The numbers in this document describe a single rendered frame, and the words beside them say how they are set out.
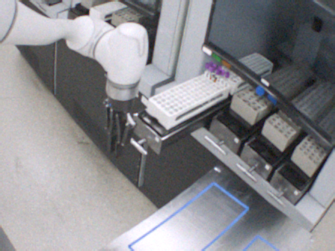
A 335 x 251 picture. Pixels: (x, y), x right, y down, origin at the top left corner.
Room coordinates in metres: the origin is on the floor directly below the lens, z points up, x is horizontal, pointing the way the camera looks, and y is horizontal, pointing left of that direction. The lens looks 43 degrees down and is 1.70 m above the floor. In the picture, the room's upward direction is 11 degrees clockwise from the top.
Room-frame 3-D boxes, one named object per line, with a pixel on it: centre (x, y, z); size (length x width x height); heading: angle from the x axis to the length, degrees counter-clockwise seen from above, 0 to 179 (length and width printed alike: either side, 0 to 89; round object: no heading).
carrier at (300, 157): (0.88, -0.48, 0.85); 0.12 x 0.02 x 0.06; 49
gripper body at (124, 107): (0.85, 0.14, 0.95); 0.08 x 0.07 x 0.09; 50
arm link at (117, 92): (0.85, 0.14, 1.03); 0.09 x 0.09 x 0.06
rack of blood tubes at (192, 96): (1.09, -0.06, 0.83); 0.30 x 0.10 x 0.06; 140
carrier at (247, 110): (1.07, -0.25, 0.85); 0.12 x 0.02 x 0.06; 50
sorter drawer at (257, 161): (1.15, -0.52, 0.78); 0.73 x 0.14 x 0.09; 140
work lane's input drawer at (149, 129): (1.19, -0.15, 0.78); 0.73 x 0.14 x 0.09; 140
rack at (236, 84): (1.33, -0.26, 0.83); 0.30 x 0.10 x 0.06; 140
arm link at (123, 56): (0.86, 0.15, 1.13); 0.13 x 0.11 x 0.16; 56
